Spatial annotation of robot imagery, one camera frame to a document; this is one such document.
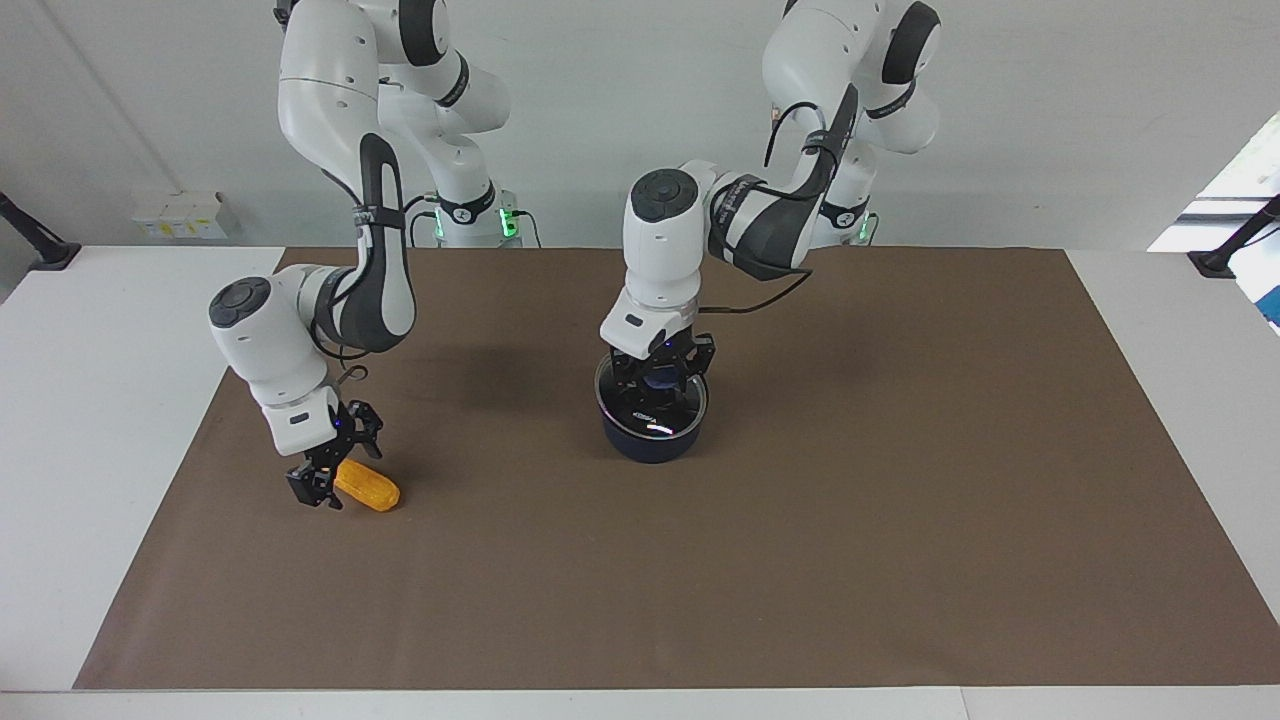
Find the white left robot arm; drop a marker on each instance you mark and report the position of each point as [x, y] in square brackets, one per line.
[660, 250]

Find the yellow toy corn cob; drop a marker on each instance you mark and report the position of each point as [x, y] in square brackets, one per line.
[372, 488]

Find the glass lid with blue knob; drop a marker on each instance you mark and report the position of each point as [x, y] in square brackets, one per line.
[655, 415]

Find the brown table mat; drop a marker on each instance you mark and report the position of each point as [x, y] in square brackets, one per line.
[640, 580]

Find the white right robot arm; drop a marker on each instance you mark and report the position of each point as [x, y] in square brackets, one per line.
[330, 100]

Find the dark blue saucepan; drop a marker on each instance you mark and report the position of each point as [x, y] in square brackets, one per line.
[650, 448]

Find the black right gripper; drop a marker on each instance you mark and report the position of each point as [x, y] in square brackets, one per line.
[355, 425]

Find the blue plastic object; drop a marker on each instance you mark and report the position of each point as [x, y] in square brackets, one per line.
[1274, 305]

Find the black clamp stand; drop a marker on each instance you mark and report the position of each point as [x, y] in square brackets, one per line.
[1235, 245]
[40, 245]

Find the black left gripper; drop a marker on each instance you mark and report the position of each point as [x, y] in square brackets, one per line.
[665, 360]

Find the white wall socket box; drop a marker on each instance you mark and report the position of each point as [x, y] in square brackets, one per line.
[180, 215]

